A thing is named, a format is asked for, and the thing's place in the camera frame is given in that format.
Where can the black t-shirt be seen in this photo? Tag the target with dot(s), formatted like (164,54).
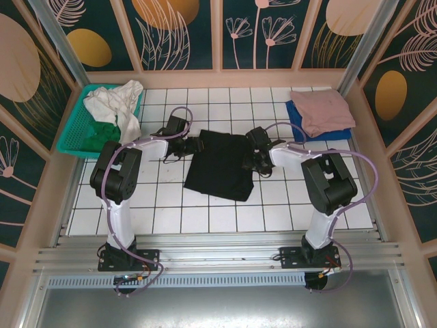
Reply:
(222,167)

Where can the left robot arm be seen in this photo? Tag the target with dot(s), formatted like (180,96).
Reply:
(119,222)

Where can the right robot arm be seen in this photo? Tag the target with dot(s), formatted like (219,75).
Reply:
(327,184)

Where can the pink folded t-shirt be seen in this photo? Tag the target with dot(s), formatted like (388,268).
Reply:
(324,109)

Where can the green crumpled t-shirt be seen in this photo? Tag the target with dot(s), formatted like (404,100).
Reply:
(102,136)

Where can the blue folded t-shirt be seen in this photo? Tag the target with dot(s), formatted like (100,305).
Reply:
(341,134)

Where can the white crumpled t-shirt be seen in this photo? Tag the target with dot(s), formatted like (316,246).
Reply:
(106,102)

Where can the teal plastic laundry basket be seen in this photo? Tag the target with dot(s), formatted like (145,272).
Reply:
(76,130)

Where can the grey metal sheet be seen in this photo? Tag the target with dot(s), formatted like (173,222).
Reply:
(218,307)

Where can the peach disc golden lines panel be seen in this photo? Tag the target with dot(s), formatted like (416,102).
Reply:
(341,20)

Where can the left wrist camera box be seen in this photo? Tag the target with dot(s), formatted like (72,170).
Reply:
(177,125)

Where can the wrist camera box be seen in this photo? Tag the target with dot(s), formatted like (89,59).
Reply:
(258,138)
(177,125)

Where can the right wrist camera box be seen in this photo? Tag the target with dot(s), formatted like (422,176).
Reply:
(258,138)

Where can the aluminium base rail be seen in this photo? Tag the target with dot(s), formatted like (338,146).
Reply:
(218,253)

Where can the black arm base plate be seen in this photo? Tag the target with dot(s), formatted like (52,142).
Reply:
(150,259)
(290,258)

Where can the orange disc leaf wall panel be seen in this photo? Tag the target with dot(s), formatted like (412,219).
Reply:
(170,34)

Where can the pink flower print wall panel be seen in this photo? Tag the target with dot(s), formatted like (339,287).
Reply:
(259,34)

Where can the orange oval leaf wall panel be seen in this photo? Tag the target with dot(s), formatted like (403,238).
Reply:
(95,44)

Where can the aluminium frame post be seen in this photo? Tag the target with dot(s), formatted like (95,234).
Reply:
(362,51)
(61,44)

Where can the pink fern wall panel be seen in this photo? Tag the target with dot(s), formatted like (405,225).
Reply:
(420,177)

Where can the single flower wall panel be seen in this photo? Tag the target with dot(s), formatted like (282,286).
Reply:
(17,171)

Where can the orange oval fern wall panel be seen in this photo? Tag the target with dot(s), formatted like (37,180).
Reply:
(403,68)

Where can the large peach disc wall panel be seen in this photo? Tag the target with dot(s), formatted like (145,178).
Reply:
(24,68)

